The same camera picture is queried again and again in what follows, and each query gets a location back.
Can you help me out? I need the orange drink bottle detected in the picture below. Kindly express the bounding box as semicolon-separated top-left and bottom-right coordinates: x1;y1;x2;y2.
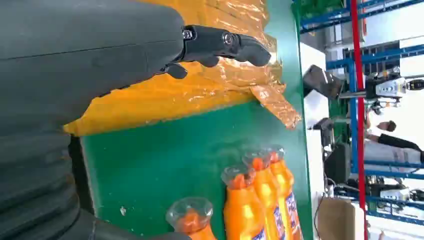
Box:
267;145;304;240
165;197;218;240
242;150;286;240
220;165;267;240

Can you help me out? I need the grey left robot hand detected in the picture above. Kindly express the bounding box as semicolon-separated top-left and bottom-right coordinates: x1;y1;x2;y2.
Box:
0;0;272;240

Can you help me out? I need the red pole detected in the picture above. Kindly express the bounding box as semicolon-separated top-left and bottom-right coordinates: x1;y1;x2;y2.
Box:
350;0;370;240

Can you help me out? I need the yellow sheet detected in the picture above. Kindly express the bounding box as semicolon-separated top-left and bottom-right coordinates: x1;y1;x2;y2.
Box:
62;0;302;138

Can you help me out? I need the cardboard box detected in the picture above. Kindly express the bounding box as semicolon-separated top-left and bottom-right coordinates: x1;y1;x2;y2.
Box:
317;197;358;240

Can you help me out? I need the white grey machine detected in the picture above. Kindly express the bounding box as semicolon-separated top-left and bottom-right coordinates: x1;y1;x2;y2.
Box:
365;74;424;100

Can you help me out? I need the blue metal rack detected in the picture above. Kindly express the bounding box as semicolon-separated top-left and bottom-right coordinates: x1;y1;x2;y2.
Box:
299;0;424;227

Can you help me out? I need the green mat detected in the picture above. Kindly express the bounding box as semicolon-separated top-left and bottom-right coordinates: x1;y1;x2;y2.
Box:
81;0;315;240

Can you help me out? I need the black case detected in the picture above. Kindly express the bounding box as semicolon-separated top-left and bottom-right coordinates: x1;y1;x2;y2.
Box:
323;143;352;185

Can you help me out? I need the person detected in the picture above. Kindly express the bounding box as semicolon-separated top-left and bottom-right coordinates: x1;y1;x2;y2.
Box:
364;112;424;164

